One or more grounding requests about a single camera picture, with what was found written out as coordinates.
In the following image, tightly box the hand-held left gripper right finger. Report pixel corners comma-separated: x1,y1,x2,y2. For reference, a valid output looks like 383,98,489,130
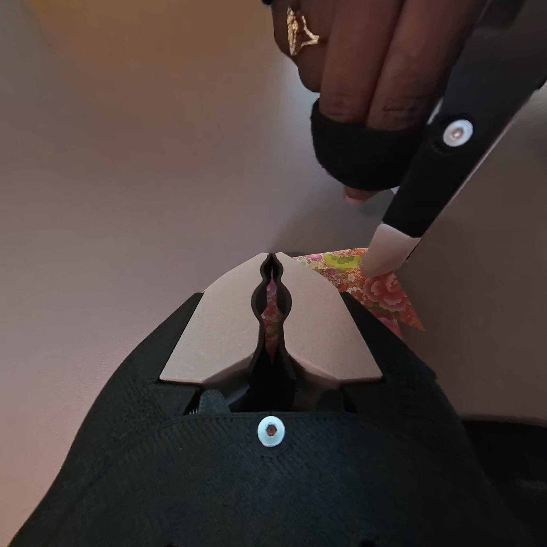
272,253,383,383

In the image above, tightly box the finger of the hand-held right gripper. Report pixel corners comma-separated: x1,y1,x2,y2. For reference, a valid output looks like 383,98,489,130
360,223,422,279

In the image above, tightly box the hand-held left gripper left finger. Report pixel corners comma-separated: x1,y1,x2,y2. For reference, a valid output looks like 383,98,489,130
159,253,273,384

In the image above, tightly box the floral origami paper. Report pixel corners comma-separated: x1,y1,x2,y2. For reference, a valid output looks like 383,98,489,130
261,248,425,360

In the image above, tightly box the person's right hand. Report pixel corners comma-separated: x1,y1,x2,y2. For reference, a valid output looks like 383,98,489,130
272,0,489,131

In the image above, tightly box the gold ring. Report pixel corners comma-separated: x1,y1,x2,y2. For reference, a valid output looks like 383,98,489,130
286,7,323,57

